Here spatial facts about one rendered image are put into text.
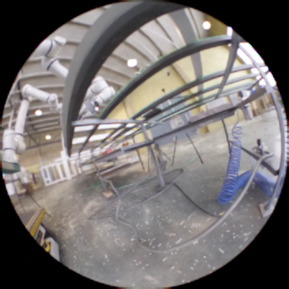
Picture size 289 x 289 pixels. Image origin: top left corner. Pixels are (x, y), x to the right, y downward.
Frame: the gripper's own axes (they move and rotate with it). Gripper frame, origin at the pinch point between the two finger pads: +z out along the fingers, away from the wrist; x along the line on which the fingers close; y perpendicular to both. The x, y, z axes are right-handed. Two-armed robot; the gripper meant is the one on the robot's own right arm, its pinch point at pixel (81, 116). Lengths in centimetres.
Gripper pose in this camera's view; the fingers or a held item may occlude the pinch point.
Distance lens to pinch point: 77.0
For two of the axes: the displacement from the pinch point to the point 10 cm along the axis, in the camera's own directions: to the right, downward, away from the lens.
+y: -3.8, -1.6, 9.1
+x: -5.8, -7.3, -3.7
